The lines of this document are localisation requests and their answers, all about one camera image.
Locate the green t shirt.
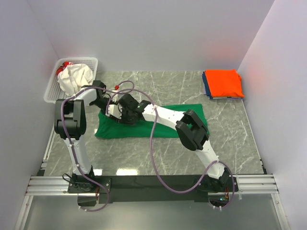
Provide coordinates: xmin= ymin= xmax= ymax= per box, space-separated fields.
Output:
xmin=95 ymin=103 xmax=208 ymax=139

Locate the red garment in basket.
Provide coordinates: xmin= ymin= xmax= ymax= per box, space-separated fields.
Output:
xmin=56 ymin=61 xmax=73 ymax=76

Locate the folded blue t shirt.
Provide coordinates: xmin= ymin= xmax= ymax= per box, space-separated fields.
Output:
xmin=202 ymin=72 xmax=213 ymax=99

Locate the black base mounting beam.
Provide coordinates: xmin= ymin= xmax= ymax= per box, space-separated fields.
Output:
xmin=67 ymin=174 xmax=240 ymax=205

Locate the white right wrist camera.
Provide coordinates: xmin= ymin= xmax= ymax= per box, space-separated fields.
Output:
xmin=106 ymin=104 xmax=122 ymax=119

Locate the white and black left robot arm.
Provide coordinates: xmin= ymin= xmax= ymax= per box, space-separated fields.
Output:
xmin=54 ymin=80 xmax=119 ymax=195

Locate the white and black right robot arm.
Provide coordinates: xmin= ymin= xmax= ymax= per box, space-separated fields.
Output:
xmin=117 ymin=93 xmax=234 ymax=194

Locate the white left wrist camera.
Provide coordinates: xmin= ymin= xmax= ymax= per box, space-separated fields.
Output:
xmin=111 ymin=85 xmax=120 ymax=103

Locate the white plastic laundry basket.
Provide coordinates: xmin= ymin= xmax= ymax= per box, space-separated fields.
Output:
xmin=44 ymin=57 xmax=98 ymax=104

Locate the white crumpled t shirt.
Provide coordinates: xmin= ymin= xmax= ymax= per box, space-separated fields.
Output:
xmin=57 ymin=64 xmax=94 ymax=96

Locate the folded orange t shirt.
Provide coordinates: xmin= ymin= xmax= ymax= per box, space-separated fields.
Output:
xmin=204 ymin=69 xmax=245 ymax=98

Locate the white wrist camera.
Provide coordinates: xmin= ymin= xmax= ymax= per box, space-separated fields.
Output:
xmin=106 ymin=104 xmax=122 ymax=119
xmin=111 ymin=85 xmax=120 ymax=103

